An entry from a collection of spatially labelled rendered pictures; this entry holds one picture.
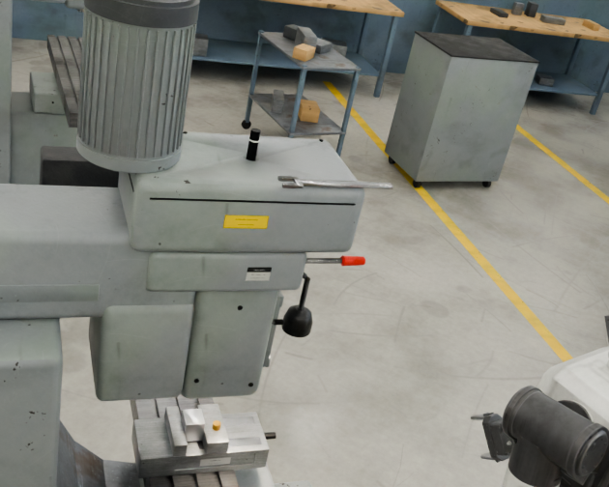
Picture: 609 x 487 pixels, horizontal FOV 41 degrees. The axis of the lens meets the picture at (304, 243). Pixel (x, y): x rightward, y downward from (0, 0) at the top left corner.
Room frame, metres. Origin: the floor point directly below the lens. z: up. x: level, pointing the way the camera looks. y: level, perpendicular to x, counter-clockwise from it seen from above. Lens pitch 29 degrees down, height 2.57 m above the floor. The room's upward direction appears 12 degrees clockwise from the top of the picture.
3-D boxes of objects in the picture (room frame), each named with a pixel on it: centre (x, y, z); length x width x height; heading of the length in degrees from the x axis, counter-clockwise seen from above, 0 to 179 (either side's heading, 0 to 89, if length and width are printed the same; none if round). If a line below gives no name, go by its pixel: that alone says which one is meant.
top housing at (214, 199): (1.52, 0.16, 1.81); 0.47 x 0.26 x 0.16; 113
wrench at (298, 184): (1.48, -0.04, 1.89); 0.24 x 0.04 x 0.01; 114
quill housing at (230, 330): (1.53, 0.15, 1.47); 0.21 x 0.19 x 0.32; 23
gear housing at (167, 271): (1.51, 0.19, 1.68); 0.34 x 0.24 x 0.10; 113
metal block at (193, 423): (1.63, 0.19, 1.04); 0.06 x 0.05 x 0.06; 23
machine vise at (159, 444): (1.64, 0.16, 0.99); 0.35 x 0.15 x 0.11; 113
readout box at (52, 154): (1.72, 0.55, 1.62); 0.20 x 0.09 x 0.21; 113
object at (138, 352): (1.45, 0.33, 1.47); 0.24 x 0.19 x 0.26; 23
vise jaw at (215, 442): (1.65, 0.14, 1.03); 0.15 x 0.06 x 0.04; 23
